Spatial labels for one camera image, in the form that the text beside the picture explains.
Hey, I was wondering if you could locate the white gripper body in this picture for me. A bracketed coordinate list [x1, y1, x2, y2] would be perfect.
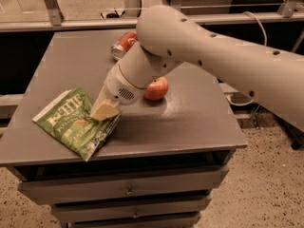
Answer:
[104, 64, 144, 105]

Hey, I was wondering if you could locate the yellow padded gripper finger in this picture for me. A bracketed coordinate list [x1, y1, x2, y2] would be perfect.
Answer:
[90, 87, 120, 121]

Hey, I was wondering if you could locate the green jalapeno chip bag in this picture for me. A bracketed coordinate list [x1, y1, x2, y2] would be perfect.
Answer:
[32, 87, 120, 162]

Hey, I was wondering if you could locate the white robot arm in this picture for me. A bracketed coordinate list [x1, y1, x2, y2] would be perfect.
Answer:
[90, 6, 304, 131]

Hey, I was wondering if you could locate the red apple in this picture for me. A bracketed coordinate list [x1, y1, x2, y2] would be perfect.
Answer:
[144, 77, 169, 101]

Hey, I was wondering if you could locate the red soda can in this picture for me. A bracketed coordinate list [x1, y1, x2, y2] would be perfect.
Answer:
[111, 31, 138, 60]

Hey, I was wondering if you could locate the grey drawer cabinet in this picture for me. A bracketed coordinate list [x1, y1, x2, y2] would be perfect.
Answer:
[0, 30, 246, 228]

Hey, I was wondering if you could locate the white cable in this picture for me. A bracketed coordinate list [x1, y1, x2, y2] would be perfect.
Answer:
[226, 10, 269, 107]

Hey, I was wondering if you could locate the metal railing frame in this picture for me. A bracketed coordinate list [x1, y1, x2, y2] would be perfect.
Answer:
[0, 0, 304, 32]

